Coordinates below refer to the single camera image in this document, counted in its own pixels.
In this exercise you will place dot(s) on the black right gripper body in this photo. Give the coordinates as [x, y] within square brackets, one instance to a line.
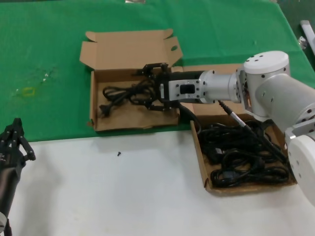
[164, 76]

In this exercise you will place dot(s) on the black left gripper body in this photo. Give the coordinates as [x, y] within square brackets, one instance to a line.
[11, 163]

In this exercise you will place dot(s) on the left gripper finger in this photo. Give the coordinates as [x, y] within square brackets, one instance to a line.
[9, 140]
[25, 150]

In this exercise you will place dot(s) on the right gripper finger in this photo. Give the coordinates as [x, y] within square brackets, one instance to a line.
[160, 68]
[162, 107]

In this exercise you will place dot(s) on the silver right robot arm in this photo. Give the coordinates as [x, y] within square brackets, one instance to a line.
[270, 83]

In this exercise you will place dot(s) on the cardboard box with torn corner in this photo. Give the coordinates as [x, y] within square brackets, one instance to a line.
[128, 49]

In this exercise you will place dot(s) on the open brown cardboard box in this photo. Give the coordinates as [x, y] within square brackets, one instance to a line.
[246, 192]

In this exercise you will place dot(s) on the yellow rubber band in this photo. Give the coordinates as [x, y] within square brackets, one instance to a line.
[28, 88]

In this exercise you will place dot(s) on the small black screw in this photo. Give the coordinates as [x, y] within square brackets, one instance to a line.
[118, 154]

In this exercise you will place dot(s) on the grey metal object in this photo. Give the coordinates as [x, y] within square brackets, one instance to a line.
[134, 1]

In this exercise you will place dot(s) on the clear plastic wrap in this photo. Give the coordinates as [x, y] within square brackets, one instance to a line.
[45, 76]

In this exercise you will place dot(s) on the green tablecloth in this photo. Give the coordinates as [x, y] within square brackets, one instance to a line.
[49, 37]

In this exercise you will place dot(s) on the crumpled silver foil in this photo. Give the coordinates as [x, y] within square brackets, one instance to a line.
[302, 41]

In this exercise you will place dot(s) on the white bar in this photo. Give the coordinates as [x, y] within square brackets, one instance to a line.
[308, 32]

